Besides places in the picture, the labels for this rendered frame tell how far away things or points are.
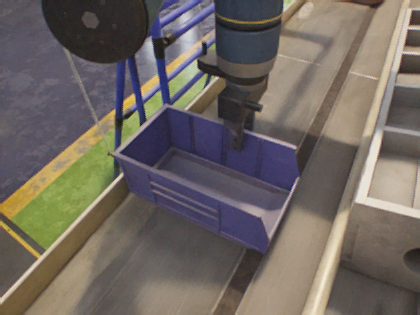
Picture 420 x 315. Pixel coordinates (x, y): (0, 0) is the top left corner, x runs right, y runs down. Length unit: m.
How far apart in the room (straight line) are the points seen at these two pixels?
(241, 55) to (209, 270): 0.40
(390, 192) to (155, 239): 0.46
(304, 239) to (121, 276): 0.37
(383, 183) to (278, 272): 0.25
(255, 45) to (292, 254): 0.41
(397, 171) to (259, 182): 0.29
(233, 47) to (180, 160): 0.39
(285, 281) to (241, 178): 0.26
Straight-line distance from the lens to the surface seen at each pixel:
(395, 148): 0.70
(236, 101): 0.56
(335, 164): 0.86
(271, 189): 0.75
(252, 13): 0.50
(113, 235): 0.72
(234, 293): 0.64
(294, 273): 0.66
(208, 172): 0.79
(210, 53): 0.63
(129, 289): 0.66
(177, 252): 0.68
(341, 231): 0.70
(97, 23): 0.35
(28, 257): 1.29
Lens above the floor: 1.34
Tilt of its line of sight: 45 degrees down
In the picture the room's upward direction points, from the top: 2 degrees counter-clockwise
